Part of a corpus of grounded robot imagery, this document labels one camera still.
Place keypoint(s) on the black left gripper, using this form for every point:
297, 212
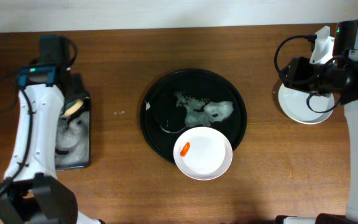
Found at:
74, 94

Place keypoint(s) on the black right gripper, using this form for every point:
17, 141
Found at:
291, 73

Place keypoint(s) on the green and yellow sponge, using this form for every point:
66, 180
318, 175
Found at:
71, 108

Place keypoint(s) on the white plate with orange stain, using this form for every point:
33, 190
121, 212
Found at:
293, 104

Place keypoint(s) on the white plate with ketchup blob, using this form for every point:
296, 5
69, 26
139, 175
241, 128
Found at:
202, 153

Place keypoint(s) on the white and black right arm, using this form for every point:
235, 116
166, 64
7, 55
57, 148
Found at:
323, 46

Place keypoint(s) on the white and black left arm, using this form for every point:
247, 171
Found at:
53, 134

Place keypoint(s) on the black rectangular water tray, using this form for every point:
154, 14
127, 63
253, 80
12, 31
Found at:
73, 150

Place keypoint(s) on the round black serving tray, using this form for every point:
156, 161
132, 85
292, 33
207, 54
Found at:
191, 98

